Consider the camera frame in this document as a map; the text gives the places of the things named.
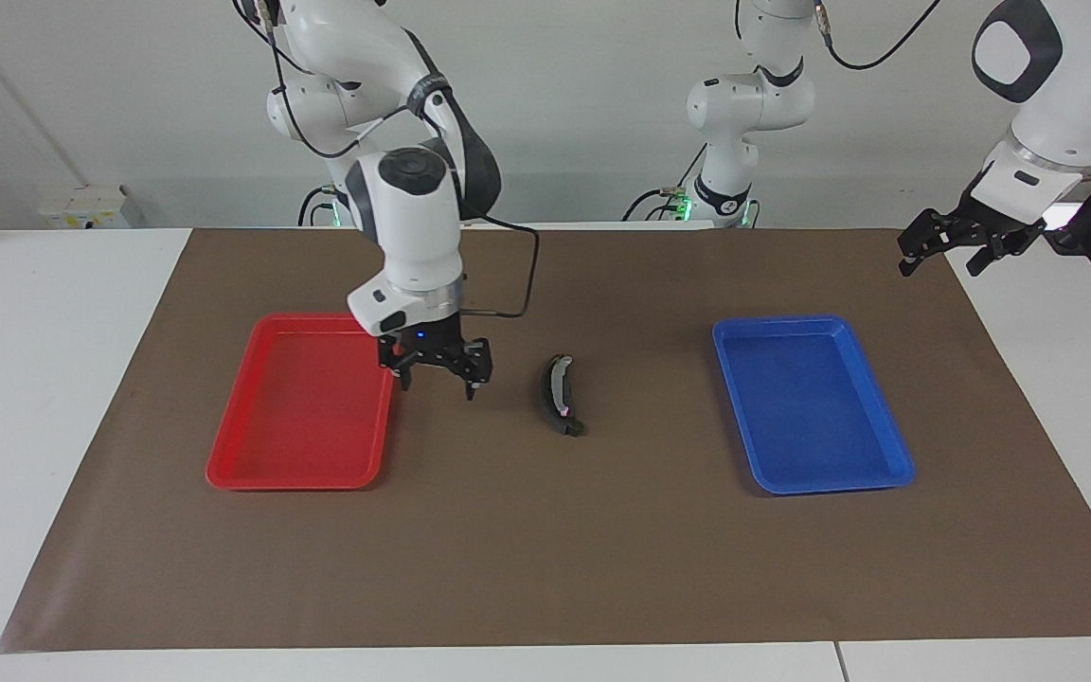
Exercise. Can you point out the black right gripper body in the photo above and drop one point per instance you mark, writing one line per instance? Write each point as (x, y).
(432, 350)

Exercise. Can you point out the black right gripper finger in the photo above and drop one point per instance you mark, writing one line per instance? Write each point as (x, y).
(405, 379)
(473, 384)

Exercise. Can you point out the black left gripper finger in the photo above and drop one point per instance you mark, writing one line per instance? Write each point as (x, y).
(922, 237)
(991, 254)

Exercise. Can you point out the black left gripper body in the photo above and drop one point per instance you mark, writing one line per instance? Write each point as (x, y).
(995, 225)

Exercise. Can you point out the curved brake shoe with metal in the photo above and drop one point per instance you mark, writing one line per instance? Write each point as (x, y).
(561, 384)

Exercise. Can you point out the dark grey brake pad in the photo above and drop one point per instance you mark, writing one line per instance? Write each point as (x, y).
(571, 398)

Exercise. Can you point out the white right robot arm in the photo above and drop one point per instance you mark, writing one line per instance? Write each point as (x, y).
(413, 218)

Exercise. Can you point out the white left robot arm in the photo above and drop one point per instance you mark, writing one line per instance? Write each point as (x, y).
(744, 104)

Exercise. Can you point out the red plastic tray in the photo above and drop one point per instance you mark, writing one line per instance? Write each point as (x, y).
(299, 426)

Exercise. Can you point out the brown table mat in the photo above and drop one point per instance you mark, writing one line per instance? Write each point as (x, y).
(545, 549)

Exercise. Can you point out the blue plastic tray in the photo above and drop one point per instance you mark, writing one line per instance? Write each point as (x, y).
(811, 407)

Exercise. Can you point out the white wall outlet box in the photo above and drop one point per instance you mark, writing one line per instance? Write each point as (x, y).
(91, 206)

